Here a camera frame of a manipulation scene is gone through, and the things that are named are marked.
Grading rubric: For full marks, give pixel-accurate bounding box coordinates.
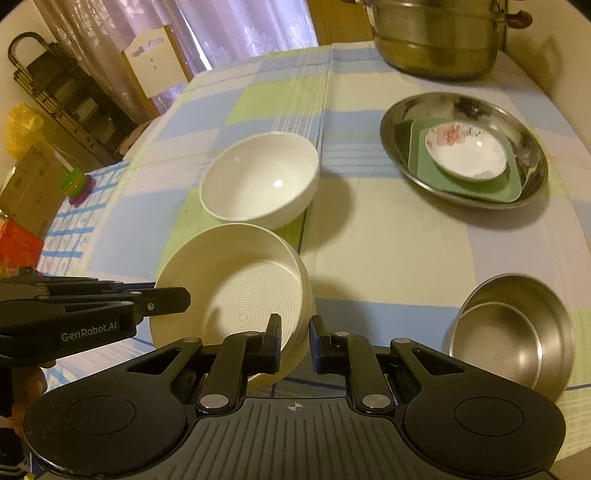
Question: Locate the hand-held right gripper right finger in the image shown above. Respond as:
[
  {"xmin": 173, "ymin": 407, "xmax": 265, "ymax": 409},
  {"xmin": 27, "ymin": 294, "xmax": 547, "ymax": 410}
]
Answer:
[{"xmin": 309, "ymin": 315, "xmax": 467, "ymax": 413}]

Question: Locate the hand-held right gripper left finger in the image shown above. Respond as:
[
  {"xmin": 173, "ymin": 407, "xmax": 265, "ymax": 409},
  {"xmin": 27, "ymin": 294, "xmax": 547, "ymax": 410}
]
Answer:
[{"xmin": 127, "ymin": 314, "xmax": 283, "ymax": 414}]

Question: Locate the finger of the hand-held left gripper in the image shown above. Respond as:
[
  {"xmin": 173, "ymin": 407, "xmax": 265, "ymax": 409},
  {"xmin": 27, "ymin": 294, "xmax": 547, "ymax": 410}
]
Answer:
[
  {"xmin": 0, "ymin": 267, "xmax": 158, "ymax": 301},
  {"xmin": 0, "ymin": 286, "xmax": 191, "ymax": 329}
]

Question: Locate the cream ribbed round bowl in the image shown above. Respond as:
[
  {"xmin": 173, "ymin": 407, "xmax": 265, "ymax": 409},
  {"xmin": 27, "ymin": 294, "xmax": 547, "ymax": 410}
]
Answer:
[{"xmin": 148, "ymin": 223, "xmax": 317, "ymax": 388}]

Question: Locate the white ceramic bowl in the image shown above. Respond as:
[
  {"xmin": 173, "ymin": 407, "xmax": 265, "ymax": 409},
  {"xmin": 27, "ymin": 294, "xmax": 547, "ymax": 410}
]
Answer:
[{"xmin": 199, "ymin": 132, "xmax": 320, "ymax": 230}]

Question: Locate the straight-sided steel bowl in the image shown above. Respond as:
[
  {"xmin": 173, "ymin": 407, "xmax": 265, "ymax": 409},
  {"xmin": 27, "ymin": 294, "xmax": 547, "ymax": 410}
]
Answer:
[{"xmin": 441, "ymin": 273, "xmax": 575, "ymax": 402}]

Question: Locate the large shallow steel plate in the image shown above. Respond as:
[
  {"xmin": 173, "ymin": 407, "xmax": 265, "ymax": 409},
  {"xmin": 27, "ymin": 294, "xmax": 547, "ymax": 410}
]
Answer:
[{"xmin": 379, "ymin": 91, "xmax": 549, "ymax": 210}]

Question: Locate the green square plate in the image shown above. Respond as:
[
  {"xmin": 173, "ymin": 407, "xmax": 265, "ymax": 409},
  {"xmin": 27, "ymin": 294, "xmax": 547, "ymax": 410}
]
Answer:
[{"xmin": 408, "ymin": 116, "xmax": 522, "ymax": 204}]

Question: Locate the small floral white dish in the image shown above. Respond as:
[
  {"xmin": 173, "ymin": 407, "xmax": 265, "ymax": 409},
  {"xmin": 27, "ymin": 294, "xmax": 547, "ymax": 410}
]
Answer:
[{"xmin": 425, "ymin": 122, "xmax": 509, "ymax": 182}]

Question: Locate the person's left hand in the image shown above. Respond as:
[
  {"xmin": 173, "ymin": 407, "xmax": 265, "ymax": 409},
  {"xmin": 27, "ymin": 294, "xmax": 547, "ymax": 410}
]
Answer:
[{"xmin": 11, "ymin": 367, "xmax": 48, "ymax": 444}]

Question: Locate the blue patterned white cloth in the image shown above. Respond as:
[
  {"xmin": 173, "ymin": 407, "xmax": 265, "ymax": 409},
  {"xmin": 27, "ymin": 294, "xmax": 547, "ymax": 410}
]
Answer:
[{"xmin": 36, "ymin": 159, "xmax": 153, "ymax": 393}]

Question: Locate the red box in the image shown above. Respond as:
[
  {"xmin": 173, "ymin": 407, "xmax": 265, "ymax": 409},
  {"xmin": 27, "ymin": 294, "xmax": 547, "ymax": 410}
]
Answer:
[{"xmin": 0, "ymin": 216, "xmax": 44, "ymax": 271}]

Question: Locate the green and pink toy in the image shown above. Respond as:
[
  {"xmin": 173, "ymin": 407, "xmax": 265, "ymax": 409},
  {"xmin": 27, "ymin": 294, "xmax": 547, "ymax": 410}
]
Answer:
[{"xmin": 59, "ymin": 168, "xmax": 95, "ymax": 207}]

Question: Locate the checked pastel tablecloth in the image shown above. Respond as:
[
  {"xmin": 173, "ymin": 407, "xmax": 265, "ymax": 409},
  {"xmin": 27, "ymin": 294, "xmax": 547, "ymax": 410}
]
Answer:
[{"xmin": 99, "ymin": 41, "xmax": 591, "ymax": 467}]

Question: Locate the cardboard box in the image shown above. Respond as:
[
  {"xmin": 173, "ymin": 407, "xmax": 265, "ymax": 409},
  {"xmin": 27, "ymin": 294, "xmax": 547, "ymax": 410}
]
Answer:
[{"xmin": 0, "ymin": 143, "xmax": 70, "ymax": 238}]

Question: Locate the yellow plastic bag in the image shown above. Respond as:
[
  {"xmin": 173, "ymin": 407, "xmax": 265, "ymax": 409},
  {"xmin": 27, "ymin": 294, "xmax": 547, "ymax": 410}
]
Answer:
[{"xmin": 6, "ymin": 104, "xmax": 44, "ymax": 160}]

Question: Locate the black metal rack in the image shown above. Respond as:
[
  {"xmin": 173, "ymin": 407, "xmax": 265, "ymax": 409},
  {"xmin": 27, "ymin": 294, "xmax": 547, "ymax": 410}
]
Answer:
[{"xmin": 7, "ymin": 31, "xmax": 137, "ymax": 164}]

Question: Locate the wooden chair back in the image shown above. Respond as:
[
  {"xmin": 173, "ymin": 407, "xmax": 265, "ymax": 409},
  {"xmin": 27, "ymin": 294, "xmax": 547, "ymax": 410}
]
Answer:
[{"xmin": 121, "ymin": 25, "xmax": 195, "ymax": 116}]

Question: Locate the sheer purple curtain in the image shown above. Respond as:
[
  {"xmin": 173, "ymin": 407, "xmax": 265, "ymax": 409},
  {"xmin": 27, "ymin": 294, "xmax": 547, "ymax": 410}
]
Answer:
[{"xmin": 32, "ymin": 0, "xmax": 319, "ymax": 116}]

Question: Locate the stacked steel steamer pot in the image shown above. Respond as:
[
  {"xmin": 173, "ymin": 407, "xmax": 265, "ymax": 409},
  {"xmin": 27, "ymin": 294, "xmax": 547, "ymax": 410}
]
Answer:
[{"xmin": 344, "ymin": 0, "xmax": 534, "ymax": 83}]

